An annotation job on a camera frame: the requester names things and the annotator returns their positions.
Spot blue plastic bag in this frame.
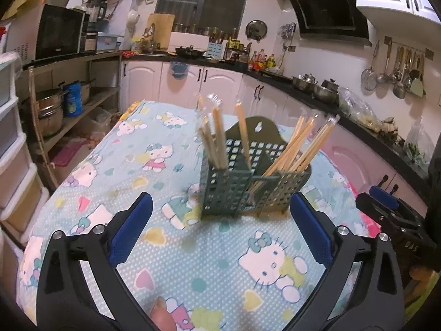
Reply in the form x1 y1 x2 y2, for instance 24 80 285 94
170 61 188 78

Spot black kitchen countertop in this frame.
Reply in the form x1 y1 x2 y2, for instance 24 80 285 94
122 50 435 194

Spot dark hanging pot lid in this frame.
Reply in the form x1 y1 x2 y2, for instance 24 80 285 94
245 20 267 40

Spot person's right hand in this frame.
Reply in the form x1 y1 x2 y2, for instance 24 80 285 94
407 265 426 295

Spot row of sauce bottles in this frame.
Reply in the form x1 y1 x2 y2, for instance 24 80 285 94
249 49 276 71

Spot blue cartoon printed tablecloth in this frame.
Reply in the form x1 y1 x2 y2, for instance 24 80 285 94
15 100 373 331

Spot light blue knife block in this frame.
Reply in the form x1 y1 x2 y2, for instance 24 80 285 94
208 41 226 61

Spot large steel stockpot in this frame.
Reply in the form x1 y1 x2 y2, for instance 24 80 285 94
36 88 68 137

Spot black wok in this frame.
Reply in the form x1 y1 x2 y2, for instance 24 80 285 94
175 45 209 59

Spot dark appliance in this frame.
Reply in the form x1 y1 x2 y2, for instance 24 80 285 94
427 141 441 194

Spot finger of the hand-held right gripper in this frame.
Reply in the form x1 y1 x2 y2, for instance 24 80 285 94
356 193 400 230
370 185 400 209

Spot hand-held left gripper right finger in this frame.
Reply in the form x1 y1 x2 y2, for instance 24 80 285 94
286 192 404 331

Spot green plastic utensil holder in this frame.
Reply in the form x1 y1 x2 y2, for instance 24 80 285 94
200 116 312 218

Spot wooden stick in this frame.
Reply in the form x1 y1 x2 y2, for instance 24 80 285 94
28 67 57 187

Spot light blue plastic box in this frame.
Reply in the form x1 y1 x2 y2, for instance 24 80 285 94
96 34 125 52

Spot metal shelf rack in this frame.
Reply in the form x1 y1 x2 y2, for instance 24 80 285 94
21 50 123 187

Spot metal slotted spoon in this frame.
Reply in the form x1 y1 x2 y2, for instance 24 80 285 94
393 50 407 99

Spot plastic drawer unit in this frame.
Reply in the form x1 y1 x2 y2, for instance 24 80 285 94
0 52 50 242

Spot metal ladle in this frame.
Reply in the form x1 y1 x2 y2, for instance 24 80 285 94
377 46 391 84

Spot bunch of garlic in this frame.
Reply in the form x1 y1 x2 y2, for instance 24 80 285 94
381 116 400 142

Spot black microwave oven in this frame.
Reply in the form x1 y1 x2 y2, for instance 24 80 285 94
34 3 91 61

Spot blue canister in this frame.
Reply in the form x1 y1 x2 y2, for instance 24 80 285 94
64 82 83 117

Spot white lower cabinets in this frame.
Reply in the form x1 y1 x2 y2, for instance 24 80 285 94
120 60 431 214

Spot plastic bag of greens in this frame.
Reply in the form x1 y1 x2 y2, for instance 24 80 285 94
403 117 435 166

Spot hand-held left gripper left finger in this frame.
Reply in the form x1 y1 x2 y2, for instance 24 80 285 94
35 192 154 331

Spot stainless steel pot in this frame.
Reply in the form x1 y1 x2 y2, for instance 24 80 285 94
313 79 340 104
292 73 318 92

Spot black range hood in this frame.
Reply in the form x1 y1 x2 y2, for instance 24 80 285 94
283 0 373 47

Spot metal utensil rail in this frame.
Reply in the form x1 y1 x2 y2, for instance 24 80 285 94
384 36 435 59

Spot green spatula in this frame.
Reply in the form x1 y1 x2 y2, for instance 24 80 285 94
410 55 426 96

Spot white dish box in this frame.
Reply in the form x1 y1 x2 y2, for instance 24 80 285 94
170 32 211 52

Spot row of glass jars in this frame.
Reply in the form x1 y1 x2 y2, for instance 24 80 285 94
174 22 238 38

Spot person's left hand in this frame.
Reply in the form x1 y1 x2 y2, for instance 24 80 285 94
150 296 177 331

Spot blender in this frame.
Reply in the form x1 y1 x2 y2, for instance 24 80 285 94
86 0 108 23

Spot wooden cutting board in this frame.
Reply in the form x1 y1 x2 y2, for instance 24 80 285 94
148 13 176 49

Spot bunch of bamboo chopsticks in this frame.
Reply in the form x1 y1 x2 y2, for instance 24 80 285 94
196 93 341 194

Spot clear plastic bag of food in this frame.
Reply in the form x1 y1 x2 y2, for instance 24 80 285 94
339 88 380 128

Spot wire mesh strainer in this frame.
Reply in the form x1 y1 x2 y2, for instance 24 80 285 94
361 41 380 91

